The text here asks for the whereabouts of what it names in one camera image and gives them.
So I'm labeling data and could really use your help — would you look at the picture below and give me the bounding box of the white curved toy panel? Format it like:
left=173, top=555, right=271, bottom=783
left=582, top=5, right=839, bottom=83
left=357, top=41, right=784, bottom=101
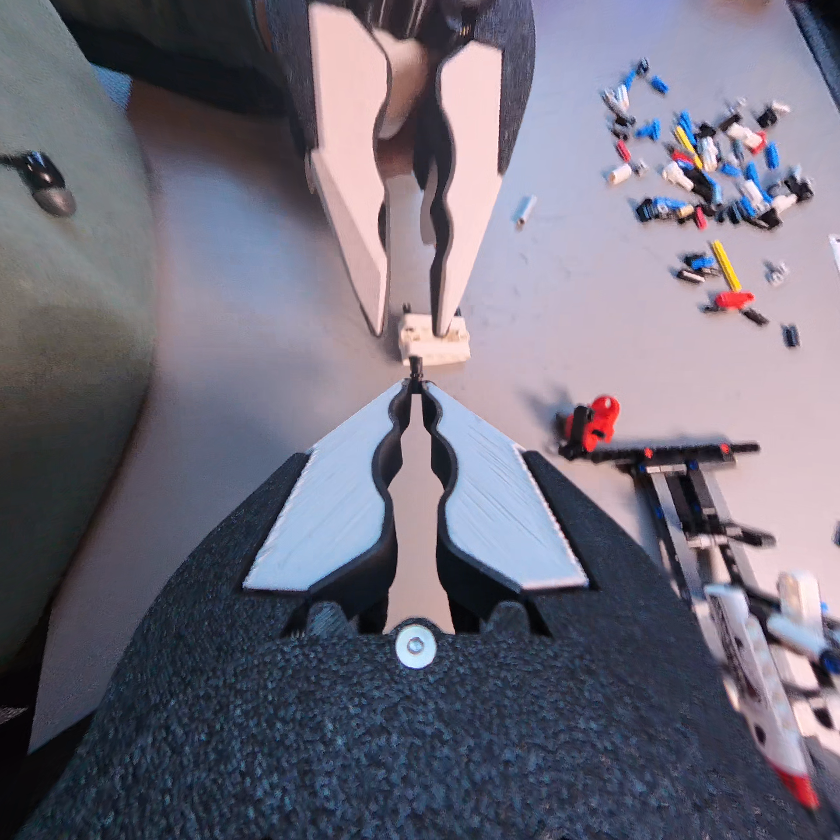
left=399, top=314, right=471, bottom=366

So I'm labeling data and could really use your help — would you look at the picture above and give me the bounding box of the red toy brick piece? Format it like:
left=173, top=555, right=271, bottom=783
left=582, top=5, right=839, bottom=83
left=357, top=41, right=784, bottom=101
left=583, top=394, right=622, bottom=452

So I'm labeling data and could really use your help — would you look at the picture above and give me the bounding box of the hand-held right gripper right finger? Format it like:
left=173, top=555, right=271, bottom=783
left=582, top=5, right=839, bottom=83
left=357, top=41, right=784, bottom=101
left=420, top=379, right=589, bottom=590

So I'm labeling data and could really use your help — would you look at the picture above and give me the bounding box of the person's left hand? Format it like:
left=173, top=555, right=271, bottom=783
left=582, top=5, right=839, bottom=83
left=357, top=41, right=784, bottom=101
left=377, top=138, right=424, bottom=181

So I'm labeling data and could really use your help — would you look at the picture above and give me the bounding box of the yellow toy axle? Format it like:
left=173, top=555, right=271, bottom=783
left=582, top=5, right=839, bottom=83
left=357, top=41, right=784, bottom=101
left=711, top=239, right=742, bottom=294

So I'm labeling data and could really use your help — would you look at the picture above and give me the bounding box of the black drawstring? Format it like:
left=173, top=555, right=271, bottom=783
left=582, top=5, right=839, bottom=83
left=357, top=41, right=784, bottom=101
left=0, top=151, right=77, bottom=219

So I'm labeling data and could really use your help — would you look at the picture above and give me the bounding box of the black white toy brick model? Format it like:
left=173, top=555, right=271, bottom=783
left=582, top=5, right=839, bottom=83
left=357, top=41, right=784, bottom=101
left=594, top=441, right=840, bottom=813

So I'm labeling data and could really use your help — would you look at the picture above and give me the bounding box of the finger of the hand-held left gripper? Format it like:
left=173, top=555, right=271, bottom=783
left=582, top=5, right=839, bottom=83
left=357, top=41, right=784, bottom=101
left=306, top=3, right=395, bottom=337
left=430, top=41, right=506, bottom=336

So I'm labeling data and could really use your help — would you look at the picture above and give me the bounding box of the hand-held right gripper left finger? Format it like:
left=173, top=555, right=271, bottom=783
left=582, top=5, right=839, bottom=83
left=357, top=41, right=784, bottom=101
left=243, top=379, right=408, bottom=592

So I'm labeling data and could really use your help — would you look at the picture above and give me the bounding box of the pile of small toy pieces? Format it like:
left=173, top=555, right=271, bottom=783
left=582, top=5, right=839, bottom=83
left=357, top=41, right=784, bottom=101
left=600, top=58, right=816, bottom=232

